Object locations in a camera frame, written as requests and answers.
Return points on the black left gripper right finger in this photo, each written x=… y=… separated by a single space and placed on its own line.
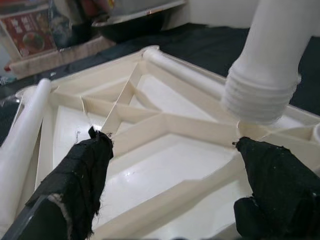
x=275 y=180

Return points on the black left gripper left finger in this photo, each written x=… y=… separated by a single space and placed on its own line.
x=82 y=170

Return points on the white plastic children table top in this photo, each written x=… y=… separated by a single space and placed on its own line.
x=155 y=160

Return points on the black bag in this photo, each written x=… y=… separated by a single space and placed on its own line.
x=67 y=27

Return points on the storage box with red poster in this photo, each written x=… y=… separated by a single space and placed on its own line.
x=30 y=35

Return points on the black wok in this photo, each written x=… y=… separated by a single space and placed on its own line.
x=130 y=31

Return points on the black tablecloth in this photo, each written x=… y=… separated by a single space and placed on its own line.
x=200 y=45

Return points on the clear plastic container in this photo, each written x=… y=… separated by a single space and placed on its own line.
x=150 y=6

